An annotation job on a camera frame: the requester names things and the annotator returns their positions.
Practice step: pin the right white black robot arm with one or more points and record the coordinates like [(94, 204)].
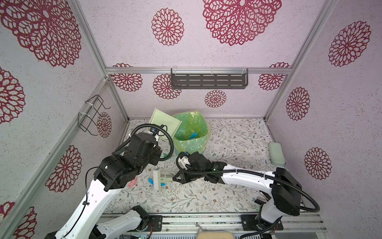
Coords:
[(280, 189)]

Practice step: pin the light green dustpan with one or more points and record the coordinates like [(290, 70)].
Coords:
[(171, 124)]

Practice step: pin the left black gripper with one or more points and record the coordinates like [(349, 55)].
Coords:
[(157, 153)]

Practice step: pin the dark grey wall shelf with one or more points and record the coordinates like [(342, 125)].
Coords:
[(211, 81)]

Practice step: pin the beige object at bottom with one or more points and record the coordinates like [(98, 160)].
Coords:
[(206, 234)]

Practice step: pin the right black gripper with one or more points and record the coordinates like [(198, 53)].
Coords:
[(183, 179)]

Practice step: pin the black wire wall rack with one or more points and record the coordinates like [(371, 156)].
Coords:
[(96, 121)]

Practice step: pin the pink paper scrap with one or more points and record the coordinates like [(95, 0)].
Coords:
[(133, 182)]

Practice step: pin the green bin with bag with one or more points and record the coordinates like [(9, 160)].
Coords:
[(192, 122)]

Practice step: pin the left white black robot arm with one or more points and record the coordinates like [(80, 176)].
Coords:
[(110, 177)]

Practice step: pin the blue paper scrap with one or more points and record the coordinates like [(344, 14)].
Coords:
[(155, 183), (192, 136)]

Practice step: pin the light green hand brush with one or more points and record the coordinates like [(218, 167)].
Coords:
[(161, 176)]

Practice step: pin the black stapler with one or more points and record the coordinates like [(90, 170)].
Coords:
[(263, 198)]

